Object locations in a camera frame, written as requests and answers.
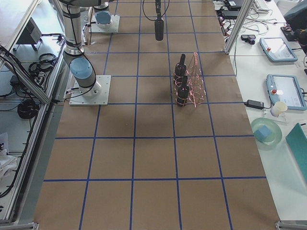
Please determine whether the dark glass wine bottle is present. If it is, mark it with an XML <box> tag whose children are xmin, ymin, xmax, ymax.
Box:
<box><xmin>154</xmin><ymin>14</ymin><xmax>164</xmax><ymax>41</ymax></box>

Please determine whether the dark wine bottle in rack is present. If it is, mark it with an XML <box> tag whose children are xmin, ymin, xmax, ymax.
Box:
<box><xmin>173</xmin><ymin>54</ymin><xmax>187</xmax><ymax>86</ymax></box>

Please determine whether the blue teach pendant upper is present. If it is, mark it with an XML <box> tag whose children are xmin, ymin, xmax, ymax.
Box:
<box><xmin>259</xmin><ymin>37</ymin><xmax>298</xmax><ymax>62</ymax></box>

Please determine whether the blue teach pendant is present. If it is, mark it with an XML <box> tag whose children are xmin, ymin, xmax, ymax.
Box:
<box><xmin>259</xmin><ymin>37</ymin><xmax>298</xmax><ymax>62</ymax></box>
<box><xmin>266</xmin><ymin>74</ymin><xmax>307</xmax><ymax>111</ymax></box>

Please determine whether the grey control box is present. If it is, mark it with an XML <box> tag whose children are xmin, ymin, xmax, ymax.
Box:
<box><xmin>16</xmin><ymin>17</ymin><xmax>42</xmax><ymax>45</ymax></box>

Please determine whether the small black adapter brick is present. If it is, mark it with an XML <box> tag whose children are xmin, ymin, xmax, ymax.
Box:
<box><xmin>244</xmin><ymin>100</ymin><xmax>264</xmax><ymax>110</ymax></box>

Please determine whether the blue teach pendant lower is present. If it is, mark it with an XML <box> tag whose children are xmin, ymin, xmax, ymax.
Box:
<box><xmin>266</xmin><ymin>74</ymin><xmax>307</xmax><ymax>111</ymax></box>

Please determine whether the white paper cup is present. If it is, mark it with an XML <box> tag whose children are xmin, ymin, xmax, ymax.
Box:
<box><xmin>270</xmin><ymin>101</ymin><xmax>288</xmax><ymax>117</ymax></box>

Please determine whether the blue foam cube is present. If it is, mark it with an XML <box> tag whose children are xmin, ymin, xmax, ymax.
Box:
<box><xmin>254</xmin><ymin>125</ymin><xmax>272</xmax><ymax>141</ymax></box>

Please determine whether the crumpled white cloth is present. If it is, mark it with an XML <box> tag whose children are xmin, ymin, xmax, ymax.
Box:
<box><xmin>0</xmin><ymin>133</ymin><xmax>18</xmax><ymax>179</ymax></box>

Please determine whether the copper wire wine rack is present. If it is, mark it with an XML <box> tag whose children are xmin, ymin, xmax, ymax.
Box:
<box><xmin>173</xmin><ymin>52</ymin><xmax>206</xmax><ymax>107</ymax></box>

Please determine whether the aluminium frame post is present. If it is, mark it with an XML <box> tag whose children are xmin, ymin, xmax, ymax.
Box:
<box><xmin>224</xmin><ymin>0</ymin><xmax>254</xmax><ymax>55</ymax></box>

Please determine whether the coiled black cable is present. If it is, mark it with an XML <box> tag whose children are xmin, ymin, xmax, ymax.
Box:
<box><xmin>17</xmin><ymin>99</ymin><xmax>36</xmax><ymax>120</ymax></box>

